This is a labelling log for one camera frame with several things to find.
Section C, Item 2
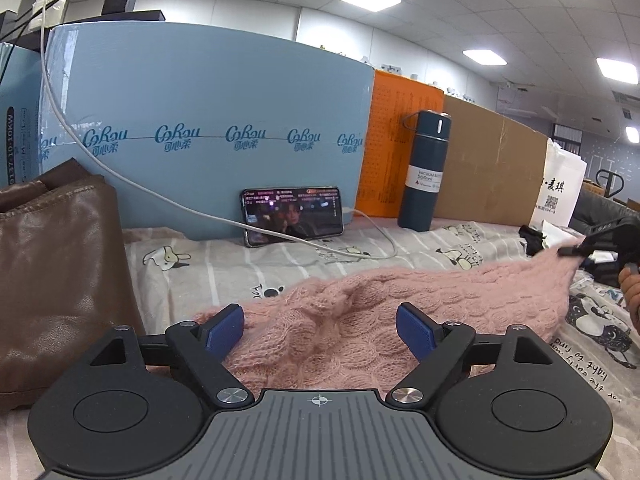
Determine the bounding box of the pink knitted sweater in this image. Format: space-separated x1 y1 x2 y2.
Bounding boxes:
224 249 579 394

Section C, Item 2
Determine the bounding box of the person's right hand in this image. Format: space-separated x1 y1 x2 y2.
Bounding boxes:
618 266 640 333

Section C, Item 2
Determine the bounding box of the black folded garment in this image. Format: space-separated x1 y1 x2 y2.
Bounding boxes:
518 226 547 257

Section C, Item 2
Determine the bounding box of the white shopping bag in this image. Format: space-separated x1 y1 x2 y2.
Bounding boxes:
529 140 587 228

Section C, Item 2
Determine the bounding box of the brown cardboard box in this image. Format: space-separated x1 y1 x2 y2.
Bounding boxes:
435 96 548 226

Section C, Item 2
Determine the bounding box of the dark blue vacuum bottle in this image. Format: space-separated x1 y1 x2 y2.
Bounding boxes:
397 110 451 232

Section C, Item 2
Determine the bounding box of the brown leather jacket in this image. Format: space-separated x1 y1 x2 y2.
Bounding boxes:
0 159 144 412

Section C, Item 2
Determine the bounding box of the black smartphone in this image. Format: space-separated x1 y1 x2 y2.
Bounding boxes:
240 186 344 240

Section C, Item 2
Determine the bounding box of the light blue Corou box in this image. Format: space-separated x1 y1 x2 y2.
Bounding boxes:
39 22 374 240

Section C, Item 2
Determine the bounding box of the orange cardboard box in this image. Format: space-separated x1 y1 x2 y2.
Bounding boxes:
356 70 444 218

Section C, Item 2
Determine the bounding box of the white charging cable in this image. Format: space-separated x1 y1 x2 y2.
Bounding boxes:
38 0 399 261

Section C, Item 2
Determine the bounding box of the black cable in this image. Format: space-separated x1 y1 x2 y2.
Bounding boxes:
0 0 139 82

